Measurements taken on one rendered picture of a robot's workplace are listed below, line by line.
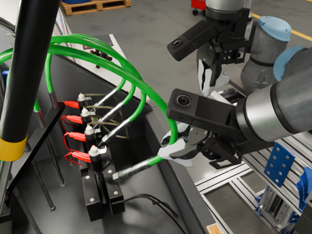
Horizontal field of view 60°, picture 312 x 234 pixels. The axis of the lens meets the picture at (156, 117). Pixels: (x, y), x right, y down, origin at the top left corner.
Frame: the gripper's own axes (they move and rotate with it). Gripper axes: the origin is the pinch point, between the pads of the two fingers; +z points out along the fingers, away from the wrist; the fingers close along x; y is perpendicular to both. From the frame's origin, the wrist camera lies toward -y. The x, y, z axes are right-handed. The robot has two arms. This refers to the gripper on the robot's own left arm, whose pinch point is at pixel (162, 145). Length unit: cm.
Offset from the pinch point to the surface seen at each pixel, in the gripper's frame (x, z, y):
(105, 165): 0.4, 22.6, -0.6
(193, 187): 5.6, 16.1, 24.7
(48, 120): 9.1, 35.6, -16.8
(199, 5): 398, 175, 100
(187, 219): -1.2, 21.6, 29.7
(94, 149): 0.8, 19.1, -6.2
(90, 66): 57, 63, -12
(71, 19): 329, 320, -46
